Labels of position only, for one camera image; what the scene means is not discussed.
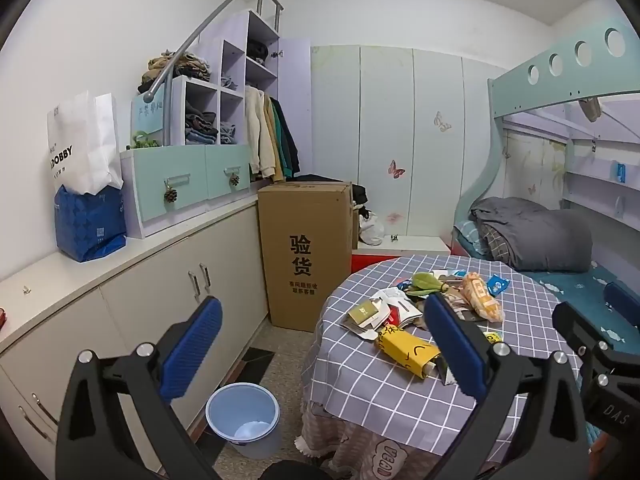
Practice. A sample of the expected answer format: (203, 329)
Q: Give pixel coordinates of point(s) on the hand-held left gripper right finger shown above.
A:
(452, 347)

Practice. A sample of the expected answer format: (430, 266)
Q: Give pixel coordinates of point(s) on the black clothes heap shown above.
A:
(360, 195)

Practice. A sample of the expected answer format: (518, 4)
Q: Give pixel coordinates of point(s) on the red and white paper wrapper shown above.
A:
(402, 310)

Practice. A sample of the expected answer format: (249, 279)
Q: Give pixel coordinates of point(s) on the small blue packet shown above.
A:
(497, 286)

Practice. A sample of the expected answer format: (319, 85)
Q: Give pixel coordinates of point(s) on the white low cabinet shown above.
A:
(140, 285)

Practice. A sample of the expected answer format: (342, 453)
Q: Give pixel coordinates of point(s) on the grey printed paper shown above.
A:
(457, 306)

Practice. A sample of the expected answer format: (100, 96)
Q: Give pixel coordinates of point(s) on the red and white bench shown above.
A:
(400, 255)

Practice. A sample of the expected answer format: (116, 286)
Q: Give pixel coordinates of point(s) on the turquoise paper sign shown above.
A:
(147, 112)

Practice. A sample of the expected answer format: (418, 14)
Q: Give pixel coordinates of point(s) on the pile of folded clothes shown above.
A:
(172, 67)

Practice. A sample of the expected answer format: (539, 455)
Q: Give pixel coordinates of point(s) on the orange snack packet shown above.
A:
(480, 297)

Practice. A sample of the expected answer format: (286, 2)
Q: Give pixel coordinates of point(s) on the tall cardboard box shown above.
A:
(305, 260)

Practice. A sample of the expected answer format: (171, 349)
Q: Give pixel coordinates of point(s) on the black cloth on box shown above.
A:
(312, 178)

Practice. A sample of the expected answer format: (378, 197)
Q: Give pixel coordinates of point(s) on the pine cone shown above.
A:
(234, 180)
(171, 195)

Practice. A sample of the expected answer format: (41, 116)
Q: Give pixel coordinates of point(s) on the blue patterned bag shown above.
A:
(87, 225)

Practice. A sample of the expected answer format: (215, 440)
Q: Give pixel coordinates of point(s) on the blue box on bed shelf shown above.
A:
(620, 172)

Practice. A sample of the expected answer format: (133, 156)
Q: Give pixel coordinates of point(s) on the white cardboard piece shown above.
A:
(367, 332)

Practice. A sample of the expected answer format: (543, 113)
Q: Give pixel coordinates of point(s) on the grey duvet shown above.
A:
(535, 235)

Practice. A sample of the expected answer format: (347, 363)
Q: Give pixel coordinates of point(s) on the olive green card box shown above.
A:
(362, 313)

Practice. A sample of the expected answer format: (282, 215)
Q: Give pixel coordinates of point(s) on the white sliding door wardrobe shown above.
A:
(425, 160)

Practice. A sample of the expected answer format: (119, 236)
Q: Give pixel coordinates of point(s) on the faint pink butterfly sticker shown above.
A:
(395, 218)

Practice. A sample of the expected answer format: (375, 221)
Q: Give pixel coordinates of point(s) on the white paper shopping bag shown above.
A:
(80, 140)

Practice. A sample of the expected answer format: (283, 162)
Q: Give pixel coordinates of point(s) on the lilac open shelf unit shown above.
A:
(235, 55)

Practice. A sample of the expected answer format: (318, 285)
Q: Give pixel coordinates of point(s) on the cream butterfly sticker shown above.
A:
(442, 121)

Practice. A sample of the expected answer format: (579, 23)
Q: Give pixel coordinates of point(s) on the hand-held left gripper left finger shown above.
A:
(192, 347)

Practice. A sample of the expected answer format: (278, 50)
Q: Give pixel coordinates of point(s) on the dark folded clothes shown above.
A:
(200, 127)

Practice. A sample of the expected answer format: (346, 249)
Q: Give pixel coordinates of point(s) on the mint bunk bed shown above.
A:
(550, 80)

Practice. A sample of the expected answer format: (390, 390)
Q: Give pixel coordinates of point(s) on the teal printed bed sheet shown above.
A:
(565, 285)

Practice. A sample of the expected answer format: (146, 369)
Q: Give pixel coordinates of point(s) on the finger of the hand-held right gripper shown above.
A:
(577, 327)
(620, 300)

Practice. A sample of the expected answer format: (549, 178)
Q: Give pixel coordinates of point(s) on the round table, checked cloth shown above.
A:
(360, 380)

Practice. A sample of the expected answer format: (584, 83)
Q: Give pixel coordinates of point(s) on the hanging jackets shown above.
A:
(265, 130)

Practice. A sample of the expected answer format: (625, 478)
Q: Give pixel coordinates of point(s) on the white plastic bag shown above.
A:
(371, 228)

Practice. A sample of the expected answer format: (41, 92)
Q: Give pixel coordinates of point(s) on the light blue plastic bin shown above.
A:
(225, 410)

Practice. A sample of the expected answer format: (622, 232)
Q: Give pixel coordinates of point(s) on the small yellow sachet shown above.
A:
(492, 337)

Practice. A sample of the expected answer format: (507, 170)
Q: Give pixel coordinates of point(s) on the brown hanging slipper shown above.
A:
(591, 107)

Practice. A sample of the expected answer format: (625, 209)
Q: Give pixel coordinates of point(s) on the green plastic ornament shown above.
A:
(142, 141)

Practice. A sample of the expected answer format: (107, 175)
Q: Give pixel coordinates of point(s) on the green wrapper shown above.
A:
(425, 282)

